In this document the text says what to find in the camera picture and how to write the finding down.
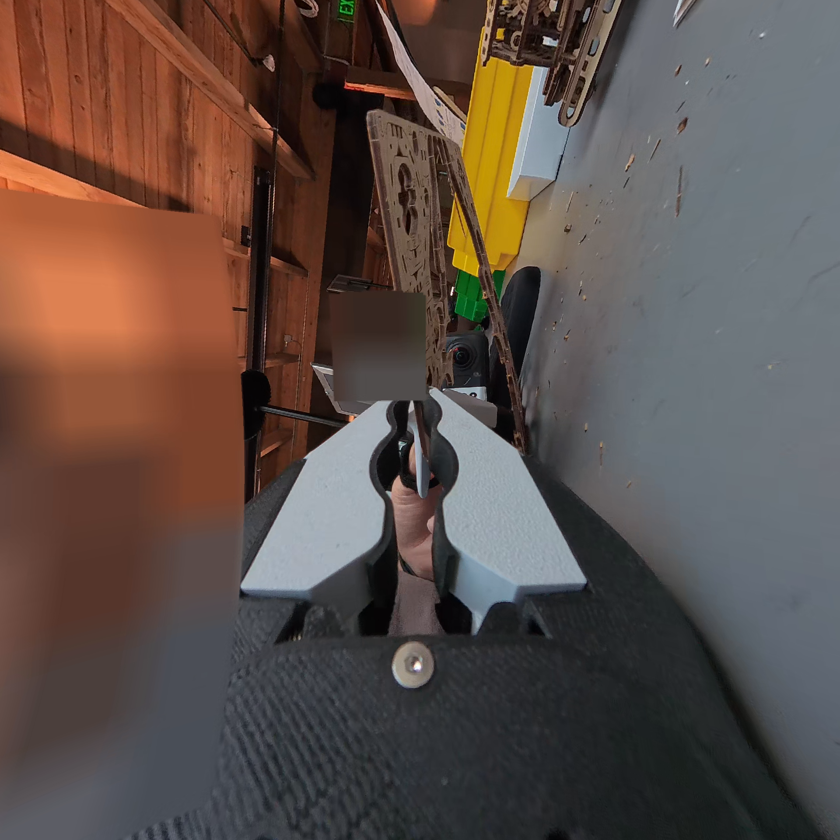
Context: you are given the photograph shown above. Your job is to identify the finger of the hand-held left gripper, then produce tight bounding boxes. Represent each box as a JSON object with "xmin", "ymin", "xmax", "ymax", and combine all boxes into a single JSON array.
[{"xmin": 409, "ymin": 402, "xmax": 434, "ymax": 498}]

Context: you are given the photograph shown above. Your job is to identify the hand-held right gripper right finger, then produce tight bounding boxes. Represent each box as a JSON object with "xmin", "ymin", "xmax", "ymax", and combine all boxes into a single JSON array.
[{"xmin": 425, "ymin": 387, "xmax": 588, "ymax": 632}]

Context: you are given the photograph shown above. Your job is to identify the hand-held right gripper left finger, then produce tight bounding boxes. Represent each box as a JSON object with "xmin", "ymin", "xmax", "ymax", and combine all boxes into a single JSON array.
[{"xmin": 241, "ymin": 399, "xmax": 409, "ymax": 632}]

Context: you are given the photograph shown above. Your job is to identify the laser-cut wooden parts sheet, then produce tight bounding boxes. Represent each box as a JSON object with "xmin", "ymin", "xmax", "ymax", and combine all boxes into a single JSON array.
[{"xmin": 365, "ymin": 109, "xmax": 530, "ymax": 458}]

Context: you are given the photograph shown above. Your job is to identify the person's left forearm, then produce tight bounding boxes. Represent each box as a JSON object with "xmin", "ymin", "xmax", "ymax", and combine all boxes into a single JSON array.
[{"xmin": 392, "ymin": 572, "xmax": 448, "ymax": 637}]

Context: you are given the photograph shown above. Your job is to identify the assembled wooden mechanical model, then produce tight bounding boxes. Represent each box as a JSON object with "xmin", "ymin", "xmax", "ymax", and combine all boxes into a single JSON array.
[{"xmin": 481, "ymin": 0, "xmax": 624, "ymax": 127}]

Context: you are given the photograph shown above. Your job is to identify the person's left hand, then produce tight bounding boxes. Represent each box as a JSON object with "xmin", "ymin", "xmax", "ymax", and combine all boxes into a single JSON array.
[{"xmin": 390, "ymin": 451, "xmax": 438, "ymax": 580}]

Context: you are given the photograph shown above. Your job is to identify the silver framed panel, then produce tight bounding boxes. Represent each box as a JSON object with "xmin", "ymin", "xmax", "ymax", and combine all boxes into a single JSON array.
[{"xmin": 311, "ymin": 363, "xmax": 360, "ymax": 416}]

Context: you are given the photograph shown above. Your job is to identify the black round fan on pole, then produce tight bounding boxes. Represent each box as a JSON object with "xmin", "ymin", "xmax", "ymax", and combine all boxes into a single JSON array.
[{"xmin": 239, "ymin": 369, "xmax": 350, "ymax": 442}]

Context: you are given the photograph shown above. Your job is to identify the green plastic bin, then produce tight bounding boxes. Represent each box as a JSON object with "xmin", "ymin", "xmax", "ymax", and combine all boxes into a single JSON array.
[{"xmin": 453, "ymin": 268, "xmax": 508, "ymax": 324}]

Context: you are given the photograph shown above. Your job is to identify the yellow plastic bin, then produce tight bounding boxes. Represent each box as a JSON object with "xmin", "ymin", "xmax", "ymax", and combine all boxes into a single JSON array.
[{"xmin": 448, "ymin": 62, "xmax": 536, "ymax": 278}]

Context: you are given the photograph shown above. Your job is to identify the white box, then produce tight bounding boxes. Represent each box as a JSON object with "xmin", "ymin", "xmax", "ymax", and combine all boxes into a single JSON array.
[{"xmin": 506, "ymin": 101, "xmax": 571, "ymax": 202}]

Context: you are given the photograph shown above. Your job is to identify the scattered wood scraps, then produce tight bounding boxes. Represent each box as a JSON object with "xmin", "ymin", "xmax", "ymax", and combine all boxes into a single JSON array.
[{"xmin": 527, "ymin": 28, "xmax": 718, "ymax": 491}]

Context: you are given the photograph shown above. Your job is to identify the hanging white paper banner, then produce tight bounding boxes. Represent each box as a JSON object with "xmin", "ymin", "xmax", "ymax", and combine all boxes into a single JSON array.
[{"xmin": 373, "ymin": 0, "xmax": 471, "ymax": 143}]

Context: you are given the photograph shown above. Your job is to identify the black action camera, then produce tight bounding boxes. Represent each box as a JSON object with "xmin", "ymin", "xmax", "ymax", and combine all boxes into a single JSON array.
[{"xmin": 445, "ymin": 333, "xmax": 491, "ymax": 403}]

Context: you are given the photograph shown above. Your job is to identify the black metal wall rail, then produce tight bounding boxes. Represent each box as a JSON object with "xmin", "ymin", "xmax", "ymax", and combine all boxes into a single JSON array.
[{"xmin": 244, "ymin": 166, "xmax": 274, "ymax": 503}]

